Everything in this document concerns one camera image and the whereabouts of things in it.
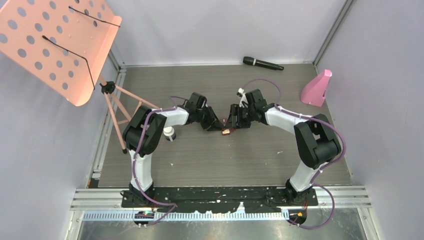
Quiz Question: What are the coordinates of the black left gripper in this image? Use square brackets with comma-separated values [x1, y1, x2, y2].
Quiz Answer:
[195, 106, 224, 132]

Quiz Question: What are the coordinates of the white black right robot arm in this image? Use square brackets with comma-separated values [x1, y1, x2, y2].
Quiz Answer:
[224, 88, 342, 205]

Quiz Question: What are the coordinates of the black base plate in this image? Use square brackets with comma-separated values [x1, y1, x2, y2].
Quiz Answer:
[120, 186, 318, 214]

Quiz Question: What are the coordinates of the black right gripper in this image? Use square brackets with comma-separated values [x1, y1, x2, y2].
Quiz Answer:
[224, 104, 256, 130]

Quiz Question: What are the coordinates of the pink music stand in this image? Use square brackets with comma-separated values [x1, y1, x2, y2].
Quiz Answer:
[0, 0, 163, 155]

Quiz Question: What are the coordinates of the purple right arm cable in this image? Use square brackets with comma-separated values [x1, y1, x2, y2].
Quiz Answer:
[237, 78, 347, 230]

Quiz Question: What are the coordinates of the black microphone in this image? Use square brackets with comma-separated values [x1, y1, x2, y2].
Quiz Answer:
[242, 56, 285, 71]

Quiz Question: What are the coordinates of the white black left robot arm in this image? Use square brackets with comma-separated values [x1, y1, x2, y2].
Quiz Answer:
[122, 92, 224, 207]

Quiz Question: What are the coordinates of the pink wedge object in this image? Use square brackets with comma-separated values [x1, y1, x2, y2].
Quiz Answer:
[300, 69, 332, 107]

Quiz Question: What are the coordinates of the brown translucent pill container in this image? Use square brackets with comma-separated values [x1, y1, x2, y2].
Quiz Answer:
[221, 119, 237, 136]

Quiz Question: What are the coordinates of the white capped pill bottle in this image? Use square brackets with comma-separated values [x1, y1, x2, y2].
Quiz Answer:
[163, 126, 177, 142]

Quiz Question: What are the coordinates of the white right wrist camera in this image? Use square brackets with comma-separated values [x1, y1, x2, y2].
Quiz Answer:
[236, 88, 249, 108]

